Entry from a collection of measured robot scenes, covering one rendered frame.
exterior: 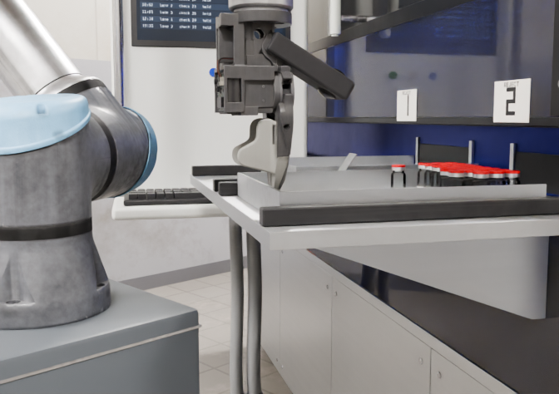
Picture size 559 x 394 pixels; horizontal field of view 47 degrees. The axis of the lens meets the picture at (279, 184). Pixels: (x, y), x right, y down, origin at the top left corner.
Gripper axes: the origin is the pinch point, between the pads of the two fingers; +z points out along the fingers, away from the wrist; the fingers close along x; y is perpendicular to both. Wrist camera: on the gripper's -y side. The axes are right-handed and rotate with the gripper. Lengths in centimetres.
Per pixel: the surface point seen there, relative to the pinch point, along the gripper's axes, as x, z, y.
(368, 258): 2.5, 9.1, -10.6
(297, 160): -54, 1, -18
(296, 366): -118, 72, -36
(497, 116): -10.3, -8.0, -36.0
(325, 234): 11.0, 4.3, -2.2
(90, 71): -285, -32, 30
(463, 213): 8.1, 3.2, -20.0
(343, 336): -75, 47, -36
